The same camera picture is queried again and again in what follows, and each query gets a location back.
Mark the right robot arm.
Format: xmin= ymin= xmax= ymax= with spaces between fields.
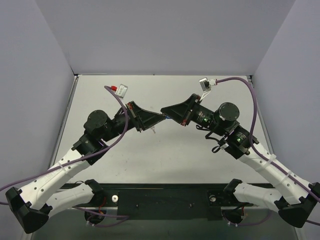
xmin=161 ymin=94 xmax=320 ymax=228

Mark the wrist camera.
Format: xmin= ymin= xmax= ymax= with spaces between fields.
xmin=110 ymin=84 xmax=128 ymax=99
xmin=199 ymin=77 xmax=217 ymax=101

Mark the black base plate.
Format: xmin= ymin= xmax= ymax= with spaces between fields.
xmin=43 ymin=182 xmax=286 ymax=222

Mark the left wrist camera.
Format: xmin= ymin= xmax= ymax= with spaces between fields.
xmin=110 ymin=84 xmax=128 ymax=99

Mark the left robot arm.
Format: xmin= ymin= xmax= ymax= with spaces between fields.
xmin=5 ymin=101 xmax=166 ymax=234

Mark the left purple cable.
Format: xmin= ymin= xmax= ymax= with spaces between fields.
xmin=0 ymin=85 xmax=131 ymax=228

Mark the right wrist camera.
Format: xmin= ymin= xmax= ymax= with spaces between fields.
xmin=199 ymin=77 xmax=217 ymax=101

